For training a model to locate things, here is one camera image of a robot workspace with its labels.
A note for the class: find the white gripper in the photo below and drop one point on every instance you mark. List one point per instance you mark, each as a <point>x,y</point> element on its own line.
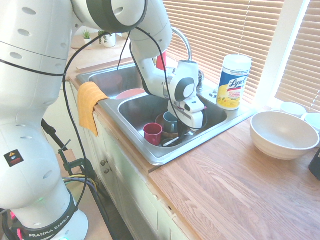
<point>192,120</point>

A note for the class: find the silver metal fork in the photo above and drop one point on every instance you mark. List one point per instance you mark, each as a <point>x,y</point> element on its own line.
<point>172,142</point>

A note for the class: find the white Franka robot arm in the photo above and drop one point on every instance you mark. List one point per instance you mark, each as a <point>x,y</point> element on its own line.
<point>25,100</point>

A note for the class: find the stainless steel double sink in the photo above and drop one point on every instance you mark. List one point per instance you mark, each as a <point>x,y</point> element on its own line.
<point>140,110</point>

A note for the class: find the chrome sink sprayer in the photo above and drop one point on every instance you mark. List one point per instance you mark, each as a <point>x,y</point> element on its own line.
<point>214,93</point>

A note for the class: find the brown wooden bowl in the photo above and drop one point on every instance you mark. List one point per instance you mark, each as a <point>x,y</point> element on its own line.
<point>170,135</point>

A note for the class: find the grey-blue mug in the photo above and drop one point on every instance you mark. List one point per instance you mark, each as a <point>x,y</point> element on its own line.
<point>170,123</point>

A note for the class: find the red cup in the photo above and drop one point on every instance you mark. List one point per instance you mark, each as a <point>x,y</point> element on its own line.
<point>152,133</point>

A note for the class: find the pink plate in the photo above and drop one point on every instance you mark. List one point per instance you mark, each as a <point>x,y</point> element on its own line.
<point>128,94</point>

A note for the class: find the Lysol wipes canister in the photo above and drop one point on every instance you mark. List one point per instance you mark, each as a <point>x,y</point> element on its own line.
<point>232,82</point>

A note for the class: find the red bottle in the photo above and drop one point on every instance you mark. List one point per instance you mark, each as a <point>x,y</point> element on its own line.
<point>160,62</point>

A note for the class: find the cream kitchen cabinet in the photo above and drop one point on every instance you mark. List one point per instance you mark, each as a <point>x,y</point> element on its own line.
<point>125,180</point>

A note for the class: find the brass cabinet knob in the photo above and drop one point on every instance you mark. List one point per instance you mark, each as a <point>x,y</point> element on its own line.
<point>107,171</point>
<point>103,163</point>

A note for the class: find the chrome curved faucet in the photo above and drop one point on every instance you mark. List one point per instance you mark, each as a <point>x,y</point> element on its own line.
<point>186,42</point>

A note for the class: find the orange dish cloth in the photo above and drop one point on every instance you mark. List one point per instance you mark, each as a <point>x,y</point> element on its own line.
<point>87,105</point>

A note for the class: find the large cream bowl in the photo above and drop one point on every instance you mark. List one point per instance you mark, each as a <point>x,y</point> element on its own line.
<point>282,135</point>

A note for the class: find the wide wooden window blind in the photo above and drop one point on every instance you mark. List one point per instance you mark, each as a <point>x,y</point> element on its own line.
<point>225,30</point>

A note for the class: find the green metal clamp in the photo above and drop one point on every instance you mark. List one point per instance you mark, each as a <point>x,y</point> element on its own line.
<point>77,163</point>

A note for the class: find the trailing plant in white pot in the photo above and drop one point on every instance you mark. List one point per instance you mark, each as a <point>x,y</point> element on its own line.
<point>110,42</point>

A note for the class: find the wooden robot stand board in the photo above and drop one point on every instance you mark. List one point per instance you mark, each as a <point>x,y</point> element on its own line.
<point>87,212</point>

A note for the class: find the black tripod pole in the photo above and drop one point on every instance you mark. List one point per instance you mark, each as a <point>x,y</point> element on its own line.
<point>53,133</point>

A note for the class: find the small plant in white pot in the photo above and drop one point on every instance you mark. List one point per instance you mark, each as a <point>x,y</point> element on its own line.
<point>87,40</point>

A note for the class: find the black object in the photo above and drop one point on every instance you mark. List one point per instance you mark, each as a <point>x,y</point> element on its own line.
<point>315,165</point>

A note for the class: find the narrow wooden window blind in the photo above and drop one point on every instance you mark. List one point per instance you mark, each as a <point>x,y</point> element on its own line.
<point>302,55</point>

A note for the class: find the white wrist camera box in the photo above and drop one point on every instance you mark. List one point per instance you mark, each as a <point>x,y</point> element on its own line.
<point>195,105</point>

